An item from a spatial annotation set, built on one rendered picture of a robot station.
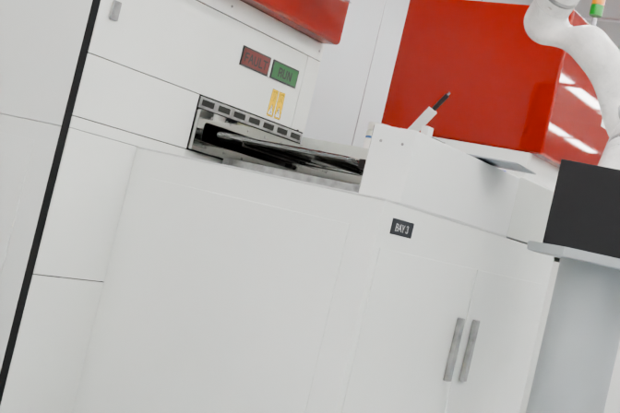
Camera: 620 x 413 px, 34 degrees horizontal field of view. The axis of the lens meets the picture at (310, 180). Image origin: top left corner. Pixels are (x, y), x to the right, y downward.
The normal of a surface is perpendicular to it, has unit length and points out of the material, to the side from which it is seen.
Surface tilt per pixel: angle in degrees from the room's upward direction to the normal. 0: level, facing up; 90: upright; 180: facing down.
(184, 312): 90
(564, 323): 90
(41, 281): 90
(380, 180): 90
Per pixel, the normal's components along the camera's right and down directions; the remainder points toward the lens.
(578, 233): -0.39, -0.13
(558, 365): -0.65, -0.18
